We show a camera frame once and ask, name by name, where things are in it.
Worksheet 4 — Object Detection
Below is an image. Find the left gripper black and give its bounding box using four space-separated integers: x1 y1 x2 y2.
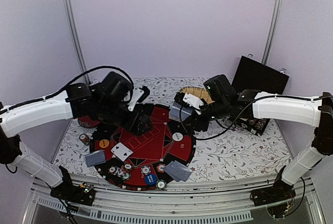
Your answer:
97 99 154 136

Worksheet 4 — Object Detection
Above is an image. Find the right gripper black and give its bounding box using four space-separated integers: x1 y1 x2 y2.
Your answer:
180 98 229 132

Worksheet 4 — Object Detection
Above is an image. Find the orange big blind button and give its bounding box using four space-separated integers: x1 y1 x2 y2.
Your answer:
99 139 110 149

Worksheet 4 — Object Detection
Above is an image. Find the multicolour chip stack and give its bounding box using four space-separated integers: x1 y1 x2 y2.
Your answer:
79 134 90 146

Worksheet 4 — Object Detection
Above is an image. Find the white dealer button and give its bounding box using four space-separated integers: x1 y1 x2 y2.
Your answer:
172 133 184 142

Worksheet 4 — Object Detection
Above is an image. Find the face-up clubs card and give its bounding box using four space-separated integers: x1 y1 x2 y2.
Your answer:
111 142 133 162

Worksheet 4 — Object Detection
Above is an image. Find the dealt blue card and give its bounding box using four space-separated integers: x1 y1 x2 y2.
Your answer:
84 150 106 167
164 164 184 181

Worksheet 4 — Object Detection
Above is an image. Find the round red black poker mat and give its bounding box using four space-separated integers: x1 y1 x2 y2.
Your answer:
89 103 196 191

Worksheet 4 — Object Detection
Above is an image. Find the blue white poker chip stack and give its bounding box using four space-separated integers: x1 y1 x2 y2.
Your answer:
116 169 131 181

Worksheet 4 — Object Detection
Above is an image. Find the red white poker chip stack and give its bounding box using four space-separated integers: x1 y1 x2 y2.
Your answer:
157 164 166 173

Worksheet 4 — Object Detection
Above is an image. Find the blue small blind button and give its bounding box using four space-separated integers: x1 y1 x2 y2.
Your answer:
144 174 157 185

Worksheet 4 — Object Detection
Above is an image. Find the green poker chip stack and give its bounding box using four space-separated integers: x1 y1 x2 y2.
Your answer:
156 180 167 190

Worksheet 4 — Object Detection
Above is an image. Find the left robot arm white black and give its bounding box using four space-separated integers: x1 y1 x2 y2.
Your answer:
1 72 152 206

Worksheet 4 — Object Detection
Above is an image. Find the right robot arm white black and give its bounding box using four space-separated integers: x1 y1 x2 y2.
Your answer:
175 75 332 206

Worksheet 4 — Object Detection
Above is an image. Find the woven bamboo tray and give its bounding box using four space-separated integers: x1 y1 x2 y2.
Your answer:
180 86 214 104

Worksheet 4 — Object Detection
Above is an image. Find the black poker set case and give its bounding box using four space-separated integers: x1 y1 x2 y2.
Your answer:
232 56 289 136

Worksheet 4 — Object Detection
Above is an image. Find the red floral round dish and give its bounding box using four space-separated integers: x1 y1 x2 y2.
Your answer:
78 116 100 128

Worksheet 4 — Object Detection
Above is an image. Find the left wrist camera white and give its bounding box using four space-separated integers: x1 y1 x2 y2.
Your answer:
128 86 150 112

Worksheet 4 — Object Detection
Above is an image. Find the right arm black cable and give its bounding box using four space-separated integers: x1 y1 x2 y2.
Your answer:
179 95 333 139

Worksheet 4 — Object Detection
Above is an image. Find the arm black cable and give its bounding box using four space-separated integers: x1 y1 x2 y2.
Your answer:
0 65 135 115
179 95 333 139

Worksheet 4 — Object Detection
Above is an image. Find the aluminium front rail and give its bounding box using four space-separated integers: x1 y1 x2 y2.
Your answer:
28 174 321 222

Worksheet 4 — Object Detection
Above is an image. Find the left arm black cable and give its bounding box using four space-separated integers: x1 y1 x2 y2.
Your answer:
0 65 135 115

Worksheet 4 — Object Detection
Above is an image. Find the aluminium frame post left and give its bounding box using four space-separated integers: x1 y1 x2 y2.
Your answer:
63 0 87 73

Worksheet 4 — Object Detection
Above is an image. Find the aluminium frame post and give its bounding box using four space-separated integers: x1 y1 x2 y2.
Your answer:
261 0 283 65
63 0 87 73

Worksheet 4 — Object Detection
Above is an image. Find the aluminium frame post right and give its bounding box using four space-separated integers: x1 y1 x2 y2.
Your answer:
261 0 283 65

